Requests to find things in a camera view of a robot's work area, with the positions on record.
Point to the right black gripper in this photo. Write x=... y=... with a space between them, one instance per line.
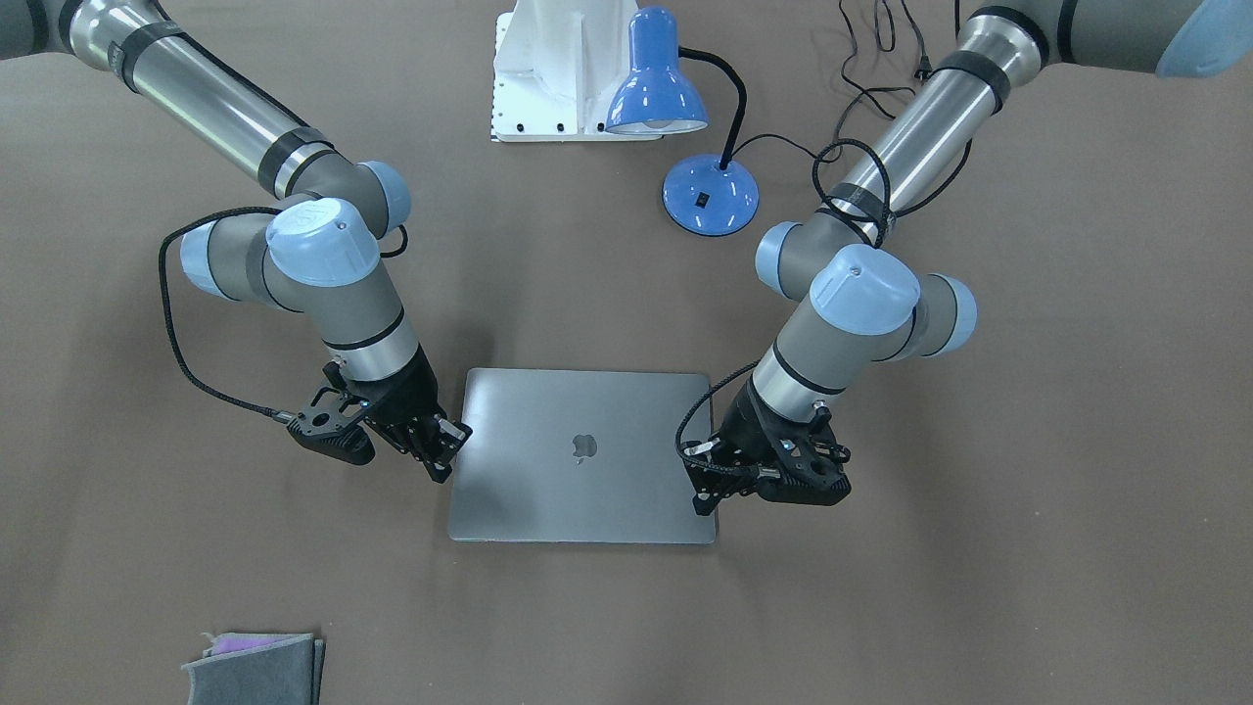
x=404 y=396

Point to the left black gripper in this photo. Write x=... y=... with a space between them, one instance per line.
x=747 y=428

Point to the grey laptop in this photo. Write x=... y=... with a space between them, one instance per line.
x=564 y=455

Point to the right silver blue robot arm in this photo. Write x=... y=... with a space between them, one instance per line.
x=316 y=250

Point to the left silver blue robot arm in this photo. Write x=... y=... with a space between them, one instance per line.
x=858 y=304

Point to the grey folded cloth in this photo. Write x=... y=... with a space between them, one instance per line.
x=257 y=669

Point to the blue desk lamp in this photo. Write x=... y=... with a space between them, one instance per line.
x=708 y=195

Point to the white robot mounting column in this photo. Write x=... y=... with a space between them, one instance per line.
x=557 y=67

